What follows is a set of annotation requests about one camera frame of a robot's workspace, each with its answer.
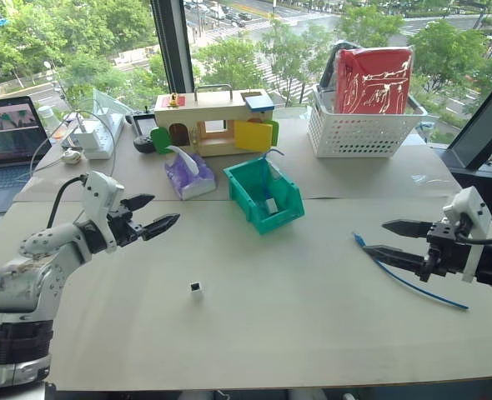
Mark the small round white object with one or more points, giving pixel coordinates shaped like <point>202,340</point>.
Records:
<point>71,156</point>

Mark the red plastic-wrapped bag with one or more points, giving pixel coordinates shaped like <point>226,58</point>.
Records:
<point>371,83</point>

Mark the clear plastic sheet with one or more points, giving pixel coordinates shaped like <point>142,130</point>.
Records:
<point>108,104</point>

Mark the black round device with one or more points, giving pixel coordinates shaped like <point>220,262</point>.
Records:
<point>144,144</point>

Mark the small white coupler block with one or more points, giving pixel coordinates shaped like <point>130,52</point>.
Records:
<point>271,206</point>

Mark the black handheld controller with screen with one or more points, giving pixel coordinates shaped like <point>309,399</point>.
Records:
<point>144,123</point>

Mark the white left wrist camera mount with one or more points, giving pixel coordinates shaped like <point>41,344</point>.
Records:
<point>102,191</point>

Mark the small black-white cube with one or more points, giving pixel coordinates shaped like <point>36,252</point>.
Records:
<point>196,288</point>

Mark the white power adapter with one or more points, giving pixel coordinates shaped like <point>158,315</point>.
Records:
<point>86,137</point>

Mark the green plastic storage bin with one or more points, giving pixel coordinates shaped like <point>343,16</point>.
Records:
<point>250,208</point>

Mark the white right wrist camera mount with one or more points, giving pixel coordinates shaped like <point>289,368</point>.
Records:
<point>473,212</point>

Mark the white power strip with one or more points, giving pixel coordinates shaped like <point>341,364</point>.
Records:
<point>104,137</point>

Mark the black window frame pillar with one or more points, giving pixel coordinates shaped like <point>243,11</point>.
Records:
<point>173,41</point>

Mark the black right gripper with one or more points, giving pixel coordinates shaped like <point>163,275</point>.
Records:
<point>444,246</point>

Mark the white perforated plastic basket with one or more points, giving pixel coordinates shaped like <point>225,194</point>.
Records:
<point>354,133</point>

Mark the dark monitor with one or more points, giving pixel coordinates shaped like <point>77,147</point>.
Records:
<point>485,125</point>

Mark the black item behind red bag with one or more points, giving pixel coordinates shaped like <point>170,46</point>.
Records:
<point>328,71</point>

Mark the wooden latch box coloured doors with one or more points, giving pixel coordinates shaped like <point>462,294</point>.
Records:
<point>212,112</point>

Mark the purple tissue pack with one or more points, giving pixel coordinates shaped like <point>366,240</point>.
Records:
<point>189,177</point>

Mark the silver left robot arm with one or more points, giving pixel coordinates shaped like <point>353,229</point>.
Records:
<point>25,275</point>

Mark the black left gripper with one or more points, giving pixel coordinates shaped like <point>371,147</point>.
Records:
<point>123,227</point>

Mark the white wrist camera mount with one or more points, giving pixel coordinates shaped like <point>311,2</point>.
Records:
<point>102,191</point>
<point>473,212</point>

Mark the open laptop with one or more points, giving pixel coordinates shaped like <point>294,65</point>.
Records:
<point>4,141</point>

